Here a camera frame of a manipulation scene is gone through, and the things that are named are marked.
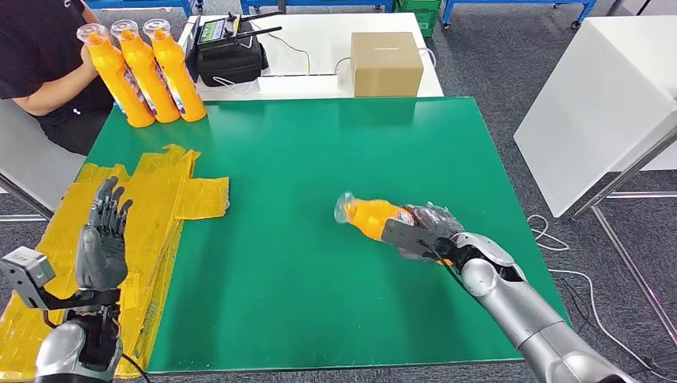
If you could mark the brown cardboard box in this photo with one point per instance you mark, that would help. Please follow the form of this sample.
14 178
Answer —
386 65

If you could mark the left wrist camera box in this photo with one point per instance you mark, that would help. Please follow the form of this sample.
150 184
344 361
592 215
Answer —
26 272

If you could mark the metal table leg frame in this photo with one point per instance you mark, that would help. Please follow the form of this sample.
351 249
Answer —
624 177

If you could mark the flat white box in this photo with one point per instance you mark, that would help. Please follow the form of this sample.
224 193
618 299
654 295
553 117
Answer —
296 87

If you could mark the blue metal frame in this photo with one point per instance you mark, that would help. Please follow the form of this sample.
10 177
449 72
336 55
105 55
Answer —
317 4
507 3
143 3

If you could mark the large white table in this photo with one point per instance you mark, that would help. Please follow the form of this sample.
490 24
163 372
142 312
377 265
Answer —
597 105

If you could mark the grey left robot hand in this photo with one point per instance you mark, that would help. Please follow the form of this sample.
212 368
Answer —
100 259

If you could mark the remote controller with antennas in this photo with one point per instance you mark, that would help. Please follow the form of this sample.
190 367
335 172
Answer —
212 30

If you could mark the orange bottle with clear cap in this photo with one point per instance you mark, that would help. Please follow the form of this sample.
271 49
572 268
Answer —
370 217
180 74
119 84
148 79

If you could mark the person's left forearm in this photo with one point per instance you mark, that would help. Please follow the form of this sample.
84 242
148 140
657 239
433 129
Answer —
90 10

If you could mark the yellow taped sheet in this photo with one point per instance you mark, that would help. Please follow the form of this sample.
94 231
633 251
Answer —
153 211

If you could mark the green plastic crate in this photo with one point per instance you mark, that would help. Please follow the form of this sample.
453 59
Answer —
425 20

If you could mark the dark laptop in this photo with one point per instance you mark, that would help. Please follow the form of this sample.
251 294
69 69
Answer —
190 55

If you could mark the person's right forearm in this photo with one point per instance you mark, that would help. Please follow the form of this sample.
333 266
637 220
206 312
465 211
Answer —
53 92

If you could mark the person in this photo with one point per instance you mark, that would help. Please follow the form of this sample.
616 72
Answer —
32 53

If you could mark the grey seat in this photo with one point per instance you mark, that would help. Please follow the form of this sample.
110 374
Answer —
32 174

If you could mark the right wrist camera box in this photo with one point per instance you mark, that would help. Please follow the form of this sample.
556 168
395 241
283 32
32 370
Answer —
410 238

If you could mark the black carry case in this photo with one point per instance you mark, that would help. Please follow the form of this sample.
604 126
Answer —
228 66

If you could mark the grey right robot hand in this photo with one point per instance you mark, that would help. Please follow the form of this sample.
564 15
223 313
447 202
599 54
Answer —
439 219

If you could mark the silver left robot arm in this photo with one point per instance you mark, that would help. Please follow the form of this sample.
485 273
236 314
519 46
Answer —
79 349

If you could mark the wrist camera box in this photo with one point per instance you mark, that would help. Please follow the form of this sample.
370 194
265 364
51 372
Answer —
410 238
26 272

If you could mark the person's right hand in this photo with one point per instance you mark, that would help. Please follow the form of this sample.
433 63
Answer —
88 59

